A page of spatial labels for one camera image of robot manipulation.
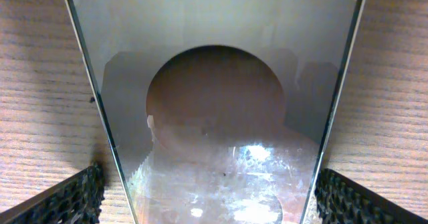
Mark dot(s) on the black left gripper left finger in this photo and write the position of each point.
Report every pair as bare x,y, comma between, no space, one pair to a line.
74,200

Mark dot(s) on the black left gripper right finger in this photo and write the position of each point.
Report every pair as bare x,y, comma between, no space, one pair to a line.
340,200

